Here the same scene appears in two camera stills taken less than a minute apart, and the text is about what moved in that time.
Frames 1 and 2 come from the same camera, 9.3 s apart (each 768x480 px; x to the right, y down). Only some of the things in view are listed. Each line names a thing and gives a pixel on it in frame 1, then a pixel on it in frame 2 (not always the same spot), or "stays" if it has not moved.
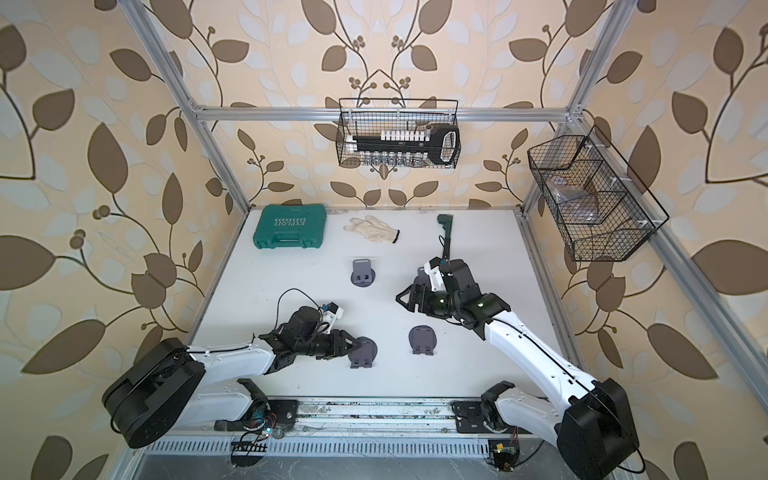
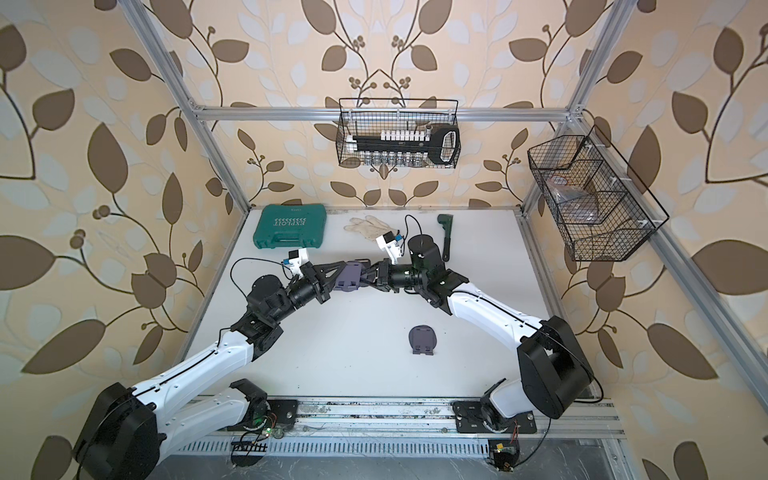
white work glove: (373, 229) stays
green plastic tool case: (294, 225) stays
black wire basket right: (602, 210) stays
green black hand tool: (446, 221) stays
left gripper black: (341, 349) to (322, 286)
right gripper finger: (411, 306) to (371, 281)
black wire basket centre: (404, 133) stays
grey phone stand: (364, 355) to (349, 277)
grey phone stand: (422, 339) stays
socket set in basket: (441, 144) stays
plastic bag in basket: (575, 205) stays
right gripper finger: (407, 290) to (370, 269)
